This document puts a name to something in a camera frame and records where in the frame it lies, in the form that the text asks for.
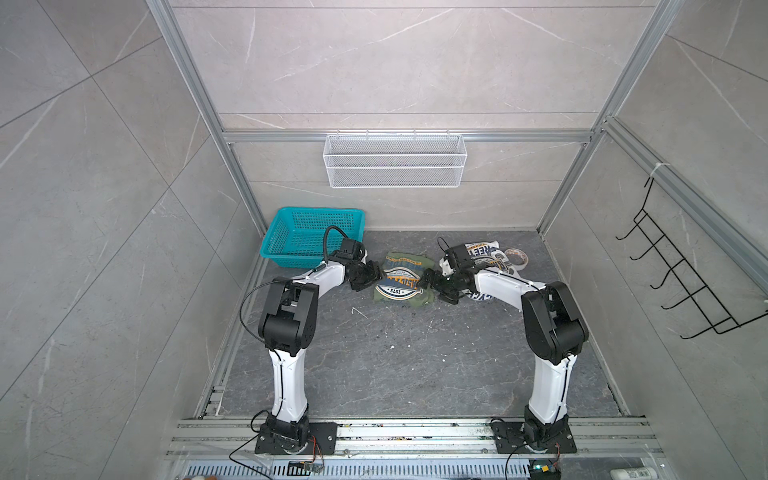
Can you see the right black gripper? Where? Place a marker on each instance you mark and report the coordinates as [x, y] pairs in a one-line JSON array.
[[435, 285]]

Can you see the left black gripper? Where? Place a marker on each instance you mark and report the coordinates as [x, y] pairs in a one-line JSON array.
[[376, 275]]

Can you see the green tank top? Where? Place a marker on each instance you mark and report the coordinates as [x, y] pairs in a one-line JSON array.
[[401, 273]]

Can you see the white tank top navy trim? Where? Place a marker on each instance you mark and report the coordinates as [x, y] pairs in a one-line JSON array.
[[489, 253]]

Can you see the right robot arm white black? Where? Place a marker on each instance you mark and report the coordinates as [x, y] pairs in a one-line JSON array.
[[554, 329]]

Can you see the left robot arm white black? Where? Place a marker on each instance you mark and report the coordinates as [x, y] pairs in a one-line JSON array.
[[287, 327]]

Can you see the roll of masking tape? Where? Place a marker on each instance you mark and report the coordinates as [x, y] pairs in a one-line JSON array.
[[517, 258]]

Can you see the teal plastic basket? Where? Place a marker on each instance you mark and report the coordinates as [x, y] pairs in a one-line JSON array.
[[295, 236]]

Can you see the white bottle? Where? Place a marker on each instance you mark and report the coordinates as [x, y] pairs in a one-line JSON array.
[[635, 473]]

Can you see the white wire mesh shelf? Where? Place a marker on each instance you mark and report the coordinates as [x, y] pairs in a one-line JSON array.
[[368, 161]]

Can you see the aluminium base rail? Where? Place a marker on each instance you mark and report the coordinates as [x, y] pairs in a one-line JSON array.
[[431, 448]]

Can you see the black wire hook rack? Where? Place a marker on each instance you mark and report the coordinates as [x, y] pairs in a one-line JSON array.
[[677, 267]]

